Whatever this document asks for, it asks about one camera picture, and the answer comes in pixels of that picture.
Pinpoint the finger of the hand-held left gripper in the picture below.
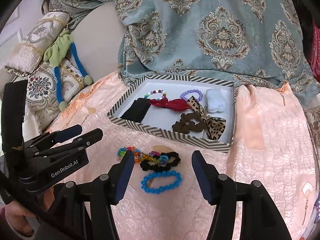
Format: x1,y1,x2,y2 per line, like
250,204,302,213
24,126,83,153
35,128,104,159

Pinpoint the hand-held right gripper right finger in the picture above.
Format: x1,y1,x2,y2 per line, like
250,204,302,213
191,150,293,240

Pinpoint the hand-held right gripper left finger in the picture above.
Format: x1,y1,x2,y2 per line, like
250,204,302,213
42,150,135,240

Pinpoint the rainbow crystal bracelet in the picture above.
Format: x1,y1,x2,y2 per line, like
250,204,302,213
117,147,160,164

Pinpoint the black scrunchie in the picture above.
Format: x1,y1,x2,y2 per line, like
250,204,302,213
140,151,181,172

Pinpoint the blue bead bracelet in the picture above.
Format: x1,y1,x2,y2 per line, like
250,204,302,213
141,170,182,195

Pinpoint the leopard print hair bow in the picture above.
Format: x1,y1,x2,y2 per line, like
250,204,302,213
187,96,227,140

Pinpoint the brown scrunchie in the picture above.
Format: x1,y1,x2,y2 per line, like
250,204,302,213
172,112,209,133

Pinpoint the black headband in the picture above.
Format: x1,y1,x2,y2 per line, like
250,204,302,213
121,98,150,123

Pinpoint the striped cardboard box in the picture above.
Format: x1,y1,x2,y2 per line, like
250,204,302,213
107,74,237,153

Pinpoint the red hair bow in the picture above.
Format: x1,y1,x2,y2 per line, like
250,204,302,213
149,98,193,112

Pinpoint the multicolour round bead bracelet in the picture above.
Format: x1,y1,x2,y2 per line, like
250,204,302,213
144,89,167,103

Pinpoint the purple bead bracelet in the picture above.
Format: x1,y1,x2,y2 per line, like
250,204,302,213
180,89,203,102

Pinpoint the person's left hand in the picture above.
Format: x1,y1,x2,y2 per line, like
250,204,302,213
0,187,55,238

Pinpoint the floral embroidered cushion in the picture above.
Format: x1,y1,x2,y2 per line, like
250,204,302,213
5,60,88,130

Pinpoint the pink textured blanket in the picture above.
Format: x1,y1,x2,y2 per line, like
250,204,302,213
42,71,318,240

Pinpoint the green and blue plush toy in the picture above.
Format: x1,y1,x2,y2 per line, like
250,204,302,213
44,30,93,111

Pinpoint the beige padded headboard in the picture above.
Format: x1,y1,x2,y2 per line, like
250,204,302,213
71,1,130,80

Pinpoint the embroidered bolster pillow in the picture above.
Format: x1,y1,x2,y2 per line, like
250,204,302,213
5,11,72,73

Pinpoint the floral patterned cloth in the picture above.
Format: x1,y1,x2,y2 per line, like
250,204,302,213
304,102,320,135

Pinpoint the pink hanging garment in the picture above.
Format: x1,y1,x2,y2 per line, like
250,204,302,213
306,17,320,80

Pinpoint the teal damask curtain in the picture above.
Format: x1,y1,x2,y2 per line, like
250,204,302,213
47,0,315,100

